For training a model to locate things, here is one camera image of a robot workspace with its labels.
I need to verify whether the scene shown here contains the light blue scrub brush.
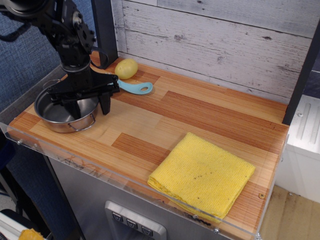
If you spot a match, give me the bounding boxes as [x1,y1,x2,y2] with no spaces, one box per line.
[117,79,153,95]

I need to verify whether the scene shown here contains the stainless steel cabinet front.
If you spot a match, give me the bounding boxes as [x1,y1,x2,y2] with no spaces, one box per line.
[48,156,233,240]

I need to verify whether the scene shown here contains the yellow plastic potato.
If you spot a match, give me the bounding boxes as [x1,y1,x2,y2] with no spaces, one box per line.
[114,58,138,80]

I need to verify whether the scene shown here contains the dark vertical post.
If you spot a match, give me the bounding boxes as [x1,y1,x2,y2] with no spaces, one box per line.
[91,0,118,68]
[282,21,320,126]

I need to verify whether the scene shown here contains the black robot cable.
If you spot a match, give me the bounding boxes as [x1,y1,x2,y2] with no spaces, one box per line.
[0,23,110,71]

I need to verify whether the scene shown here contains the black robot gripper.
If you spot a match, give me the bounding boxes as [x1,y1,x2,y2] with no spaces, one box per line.
[46,66,120,119]

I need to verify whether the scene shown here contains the left dark vertical post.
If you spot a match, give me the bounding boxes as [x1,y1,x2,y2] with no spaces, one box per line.
[91,0,118,68]

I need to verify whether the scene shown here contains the silver button control panel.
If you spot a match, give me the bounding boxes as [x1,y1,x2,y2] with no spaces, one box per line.
[104,200,167,240]

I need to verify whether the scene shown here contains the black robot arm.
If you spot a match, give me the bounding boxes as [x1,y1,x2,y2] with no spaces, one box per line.
[0,0,120,119]

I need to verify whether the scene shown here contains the yellow black object bottom left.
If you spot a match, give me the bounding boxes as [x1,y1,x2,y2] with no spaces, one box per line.
[0,226,48,240]

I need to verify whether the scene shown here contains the white ribbed appliance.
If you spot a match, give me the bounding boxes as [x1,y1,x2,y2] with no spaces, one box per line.
[275,95,320,203]

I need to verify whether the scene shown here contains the right dark vertical post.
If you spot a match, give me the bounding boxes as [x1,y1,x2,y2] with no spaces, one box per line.
[282,21,320,126]

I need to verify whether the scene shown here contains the small stainless steel pan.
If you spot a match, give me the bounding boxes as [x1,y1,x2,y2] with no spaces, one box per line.
[34,79,99,133]

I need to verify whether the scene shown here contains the clear acrylic edge guard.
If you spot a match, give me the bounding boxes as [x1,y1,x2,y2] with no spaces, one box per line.
[0,109,289,240]

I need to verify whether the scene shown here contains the folded yellow cloth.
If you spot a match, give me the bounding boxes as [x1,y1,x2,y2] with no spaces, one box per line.
[147,132,256,223]

